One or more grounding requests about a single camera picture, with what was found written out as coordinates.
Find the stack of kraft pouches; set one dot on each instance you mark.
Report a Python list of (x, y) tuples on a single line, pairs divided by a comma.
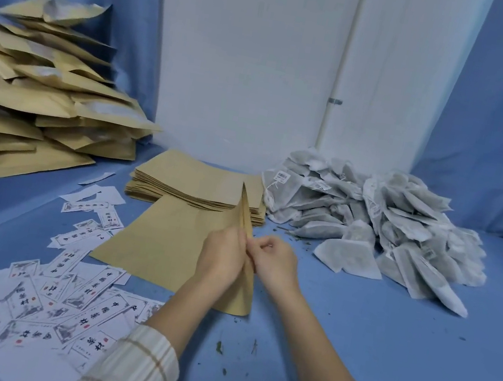
[(186, 177)]

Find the person's right hand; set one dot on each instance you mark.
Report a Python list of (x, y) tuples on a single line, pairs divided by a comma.
[(277, 266)]

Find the white paper labels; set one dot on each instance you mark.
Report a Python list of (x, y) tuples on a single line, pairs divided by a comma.
[(44, 307)]

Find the person's right forearm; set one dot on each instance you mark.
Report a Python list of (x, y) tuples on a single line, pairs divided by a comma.
[(326, 378)]

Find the kraft pouch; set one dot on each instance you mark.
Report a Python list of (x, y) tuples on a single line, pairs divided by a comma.
[(161, 240)]

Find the pile of kraft pouches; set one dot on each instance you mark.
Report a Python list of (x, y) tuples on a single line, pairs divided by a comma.
[(30, 103)]

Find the pile of white tea bags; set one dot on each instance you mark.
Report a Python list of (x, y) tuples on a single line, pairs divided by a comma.
[(372, 217)]

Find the white wall pipe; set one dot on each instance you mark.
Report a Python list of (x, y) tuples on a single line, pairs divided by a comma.
[(343, 45)]

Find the grey pipe clamp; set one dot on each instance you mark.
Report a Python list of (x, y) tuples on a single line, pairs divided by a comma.
[(335, 101)]

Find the person's left hand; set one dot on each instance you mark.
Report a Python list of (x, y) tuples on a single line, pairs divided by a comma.
[(218, 259)]

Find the person's left forearm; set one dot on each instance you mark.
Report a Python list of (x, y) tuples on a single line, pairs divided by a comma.
[(147, 353)]

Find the blue table cover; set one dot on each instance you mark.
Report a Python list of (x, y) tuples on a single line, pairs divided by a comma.
[(395, 365)]

